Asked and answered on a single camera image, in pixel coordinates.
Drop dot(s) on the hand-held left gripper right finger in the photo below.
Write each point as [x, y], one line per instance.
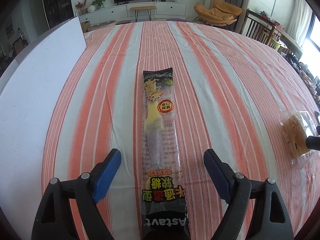
[218, 177]

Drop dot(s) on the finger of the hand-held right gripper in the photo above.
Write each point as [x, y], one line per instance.
[313, 143]
[318, 130]

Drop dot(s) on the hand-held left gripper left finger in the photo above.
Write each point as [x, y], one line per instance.
[105, 177]

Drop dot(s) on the bagged toast bread slice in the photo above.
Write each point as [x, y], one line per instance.
[295, 135]

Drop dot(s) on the long gummy candy packet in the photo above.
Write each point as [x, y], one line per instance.
[160, 130]

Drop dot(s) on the white cardboard box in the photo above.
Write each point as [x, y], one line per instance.
[37, 92]

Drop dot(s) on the orange striped tablecloth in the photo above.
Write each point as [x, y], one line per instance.
[212, 92]

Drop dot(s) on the lime green container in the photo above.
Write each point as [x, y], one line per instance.
[277, 45]

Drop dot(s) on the white sheer curtain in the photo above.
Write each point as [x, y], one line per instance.
[298, 17]

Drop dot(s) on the dark wooden chair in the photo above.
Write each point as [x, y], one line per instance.
[257, 28]

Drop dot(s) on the brown cardboard box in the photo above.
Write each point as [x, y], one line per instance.
[85, 26]

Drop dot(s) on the orange lounge chair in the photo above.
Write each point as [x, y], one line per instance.
[217, 11]

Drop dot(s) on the purple round rug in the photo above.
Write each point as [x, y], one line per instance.
[175, 20]

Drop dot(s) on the white television cabinet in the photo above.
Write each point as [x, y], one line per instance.
[117, 12]

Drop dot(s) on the round white vase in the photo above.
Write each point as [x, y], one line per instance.
[91, 8]

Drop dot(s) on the vase of red flowers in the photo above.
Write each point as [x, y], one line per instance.
[81, 6]

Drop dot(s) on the wooden bench with hairpin legs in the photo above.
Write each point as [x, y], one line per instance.
[142, 7]

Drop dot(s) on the bushy potted plant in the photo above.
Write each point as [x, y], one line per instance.
[99, 2]

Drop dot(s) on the dark glass display cabinet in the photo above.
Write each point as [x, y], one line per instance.
[57, 2]

